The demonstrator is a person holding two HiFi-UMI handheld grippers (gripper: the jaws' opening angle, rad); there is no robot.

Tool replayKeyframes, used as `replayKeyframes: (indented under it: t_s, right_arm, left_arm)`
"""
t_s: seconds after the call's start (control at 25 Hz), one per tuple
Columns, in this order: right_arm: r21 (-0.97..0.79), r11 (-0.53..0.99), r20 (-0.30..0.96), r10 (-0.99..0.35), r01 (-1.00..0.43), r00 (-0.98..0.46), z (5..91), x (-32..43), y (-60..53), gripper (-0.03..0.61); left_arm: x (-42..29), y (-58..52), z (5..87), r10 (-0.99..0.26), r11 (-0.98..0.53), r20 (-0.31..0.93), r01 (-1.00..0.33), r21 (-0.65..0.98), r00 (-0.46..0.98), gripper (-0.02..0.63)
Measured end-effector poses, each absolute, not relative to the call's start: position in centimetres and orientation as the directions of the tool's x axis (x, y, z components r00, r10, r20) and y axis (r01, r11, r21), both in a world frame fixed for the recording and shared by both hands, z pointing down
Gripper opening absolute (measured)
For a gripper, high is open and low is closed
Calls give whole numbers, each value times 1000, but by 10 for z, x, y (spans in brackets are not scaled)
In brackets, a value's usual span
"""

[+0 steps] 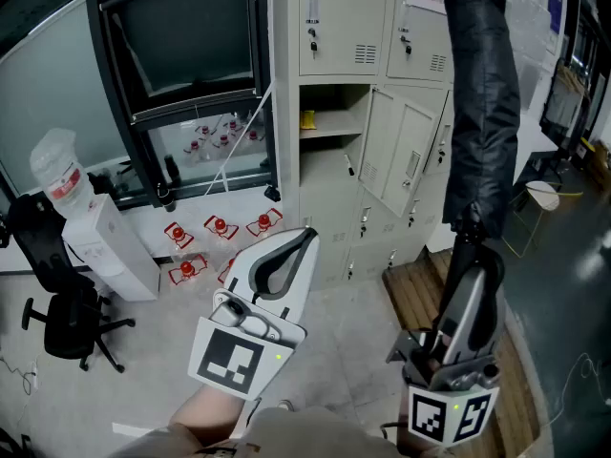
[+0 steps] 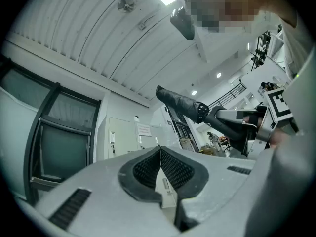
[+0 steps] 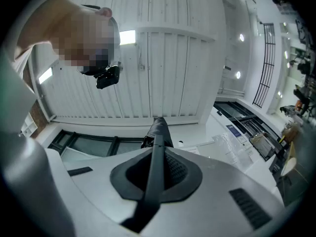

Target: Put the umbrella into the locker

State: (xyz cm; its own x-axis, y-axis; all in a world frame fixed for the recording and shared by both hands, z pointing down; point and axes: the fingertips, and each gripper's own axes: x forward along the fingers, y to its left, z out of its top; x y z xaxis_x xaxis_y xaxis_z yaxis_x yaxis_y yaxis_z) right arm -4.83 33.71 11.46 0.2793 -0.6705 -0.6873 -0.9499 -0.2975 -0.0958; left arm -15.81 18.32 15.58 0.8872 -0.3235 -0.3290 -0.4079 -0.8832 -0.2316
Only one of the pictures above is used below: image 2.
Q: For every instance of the round ceiling downlight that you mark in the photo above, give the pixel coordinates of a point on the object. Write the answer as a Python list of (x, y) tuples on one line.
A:
[(219, 74), (194, 92)]

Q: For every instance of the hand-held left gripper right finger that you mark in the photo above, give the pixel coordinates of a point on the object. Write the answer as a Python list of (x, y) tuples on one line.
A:
[(217, 181)]

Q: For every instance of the person's head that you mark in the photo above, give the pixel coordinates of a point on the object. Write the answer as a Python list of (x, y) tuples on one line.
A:
[(222, 6)]

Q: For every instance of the orange chair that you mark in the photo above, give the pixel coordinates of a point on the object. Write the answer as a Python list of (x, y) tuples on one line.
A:
[(224, 142)]

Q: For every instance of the black head-worn camera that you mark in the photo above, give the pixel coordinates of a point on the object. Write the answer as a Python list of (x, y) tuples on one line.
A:
[(184, 23)]

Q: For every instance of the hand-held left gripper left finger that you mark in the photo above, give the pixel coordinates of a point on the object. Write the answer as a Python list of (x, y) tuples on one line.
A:
[(103, 196)]

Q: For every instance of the person's white shirt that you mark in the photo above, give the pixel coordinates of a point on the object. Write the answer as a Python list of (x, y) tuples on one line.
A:
[(296, 48)]

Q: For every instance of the black umbrella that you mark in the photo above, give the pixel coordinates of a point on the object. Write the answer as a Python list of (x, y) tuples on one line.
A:
[(180, 102)]

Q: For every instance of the grey metal cabinet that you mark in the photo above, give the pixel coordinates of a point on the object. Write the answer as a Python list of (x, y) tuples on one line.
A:
[(123, 137)]

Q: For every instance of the black metal doorway frame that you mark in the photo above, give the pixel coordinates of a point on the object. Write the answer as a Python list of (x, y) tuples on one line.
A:
[(184, 130)]

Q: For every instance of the black window frame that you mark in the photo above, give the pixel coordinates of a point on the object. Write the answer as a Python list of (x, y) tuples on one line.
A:
[(37, 122)]

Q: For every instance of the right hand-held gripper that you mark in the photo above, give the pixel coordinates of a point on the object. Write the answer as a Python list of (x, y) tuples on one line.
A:
[(277, 105)]

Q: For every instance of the red and white notice paper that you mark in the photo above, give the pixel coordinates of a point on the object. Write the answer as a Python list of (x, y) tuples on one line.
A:
[(144, 130)]

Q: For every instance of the black stair railing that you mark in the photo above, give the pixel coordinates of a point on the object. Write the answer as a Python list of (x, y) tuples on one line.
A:
[(227, 96)]

